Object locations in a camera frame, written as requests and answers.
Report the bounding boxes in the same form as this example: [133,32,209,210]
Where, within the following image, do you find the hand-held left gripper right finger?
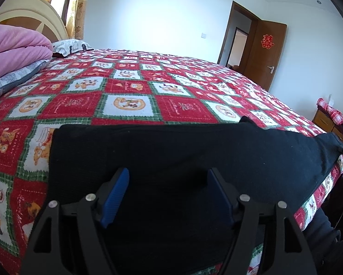
[208,168,318,275]

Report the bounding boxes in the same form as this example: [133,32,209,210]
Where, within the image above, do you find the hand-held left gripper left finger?
[21,167,130,275]

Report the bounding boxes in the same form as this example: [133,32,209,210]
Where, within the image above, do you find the black pants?
[47,116,343,275]

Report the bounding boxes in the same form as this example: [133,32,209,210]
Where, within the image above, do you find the wooden bedside cabinet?
[313,104,343,144]

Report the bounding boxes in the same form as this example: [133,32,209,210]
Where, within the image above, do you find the red plaid cloth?
[317,98,343,124]

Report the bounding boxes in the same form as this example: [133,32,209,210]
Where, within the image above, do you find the person's dark trouser leg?
[302,206,343,275]

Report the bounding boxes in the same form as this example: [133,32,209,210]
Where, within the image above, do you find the red checked printed blanket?
[0,49,343,275]

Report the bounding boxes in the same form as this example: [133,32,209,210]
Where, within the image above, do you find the brown wooden door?
[243,20,288,91]

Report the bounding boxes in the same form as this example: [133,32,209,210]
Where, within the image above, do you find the red paper door decoration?
[261,34,274,49]

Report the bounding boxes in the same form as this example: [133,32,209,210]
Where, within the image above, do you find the white patterned pillow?
[51,39,94,57]

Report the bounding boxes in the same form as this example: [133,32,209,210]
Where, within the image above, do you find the grey patterned pillow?
[0,59,51,108]

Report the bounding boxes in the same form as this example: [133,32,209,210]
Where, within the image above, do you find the pink folded quilt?
[0,24,54,82]

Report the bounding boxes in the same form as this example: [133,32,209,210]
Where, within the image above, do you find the yellow patterned curtain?
[67,0,93,41]

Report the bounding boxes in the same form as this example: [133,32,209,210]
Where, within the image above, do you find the cream wooden headboard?
[0,0,69,41]

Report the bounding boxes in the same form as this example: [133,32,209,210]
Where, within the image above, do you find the brown door frame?
[217,0,259,66]

